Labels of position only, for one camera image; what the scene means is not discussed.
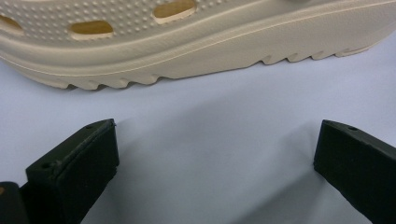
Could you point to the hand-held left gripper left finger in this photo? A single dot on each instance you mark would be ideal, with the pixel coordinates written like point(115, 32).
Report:
point(77, 168)

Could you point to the beige foam clog shoe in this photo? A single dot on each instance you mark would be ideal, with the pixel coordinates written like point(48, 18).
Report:
point(199, 46)

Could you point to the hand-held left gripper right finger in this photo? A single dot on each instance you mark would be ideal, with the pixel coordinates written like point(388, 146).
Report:
point(358, 168)

